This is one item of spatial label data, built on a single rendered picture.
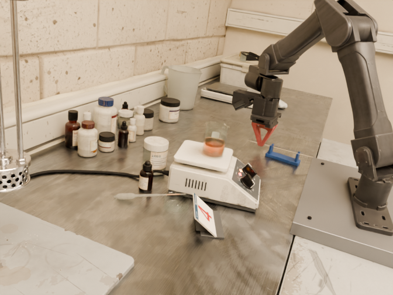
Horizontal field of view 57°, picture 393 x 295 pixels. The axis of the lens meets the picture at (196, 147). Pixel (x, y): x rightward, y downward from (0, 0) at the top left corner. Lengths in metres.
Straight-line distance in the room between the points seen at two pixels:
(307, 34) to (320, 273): 0.54
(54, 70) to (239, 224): 0.61
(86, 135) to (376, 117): 0.65
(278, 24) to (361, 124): 1.38
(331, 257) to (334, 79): 1.53
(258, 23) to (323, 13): 1.30
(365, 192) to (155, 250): 0.45
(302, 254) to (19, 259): 0.48
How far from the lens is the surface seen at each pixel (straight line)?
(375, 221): 0.82
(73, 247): 0.64
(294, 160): 1.10
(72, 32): 1.06
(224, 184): 0.77
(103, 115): 1.03
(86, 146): 0.94
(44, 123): 0.97
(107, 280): 0.58
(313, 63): 2.17
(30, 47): 0.96
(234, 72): 1.87
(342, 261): 0.74
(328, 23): 0.86
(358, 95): 0.83
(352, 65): 0.84
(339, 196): 0.88
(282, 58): 1.00
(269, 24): 2.14
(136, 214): 0.73
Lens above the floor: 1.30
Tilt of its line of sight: 22 degrees down
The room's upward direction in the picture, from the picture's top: 9 degrees clockwise
